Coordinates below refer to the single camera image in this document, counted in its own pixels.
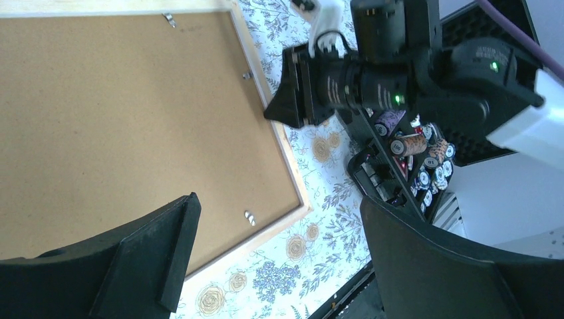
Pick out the black poker chip case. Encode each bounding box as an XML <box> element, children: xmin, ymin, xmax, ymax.
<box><xmin>308</xmin><ymin>0</ymin><xmax>541</xmax><ymax>319</ymax></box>

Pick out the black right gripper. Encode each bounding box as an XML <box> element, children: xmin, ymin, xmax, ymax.
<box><xmin>263</xmin><ymin>1</ymin><xmax>442</xmax><ymax>129</ymax></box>

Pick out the floral patterned table mat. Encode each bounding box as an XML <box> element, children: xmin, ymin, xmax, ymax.
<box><xmin>176</xmin><ymin>116</ymin><xmax>370</xmax><ymax>318</ymax></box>

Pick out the light wooden picture frame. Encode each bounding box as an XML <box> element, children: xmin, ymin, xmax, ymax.
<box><xmin>0</xmin><ymin>0</ymin><xmax>314</xmax><ymax>282</ymax></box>

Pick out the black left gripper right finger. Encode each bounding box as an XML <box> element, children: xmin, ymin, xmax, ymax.
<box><xmin>360</xmin><ymin>197</ymin><xmax>563</xmax><ymax>318</ymax></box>

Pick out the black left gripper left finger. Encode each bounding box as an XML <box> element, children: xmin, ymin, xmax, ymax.
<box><xmin>1</xmin><ymin>193</ymin><xmax>202</xmax><ymax>318</ymax></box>

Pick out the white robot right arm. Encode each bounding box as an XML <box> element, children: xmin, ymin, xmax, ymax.
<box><xmin>264</xmin><ymin>1</ymin><xmax>563</xmax><ymax>168</ymax></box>

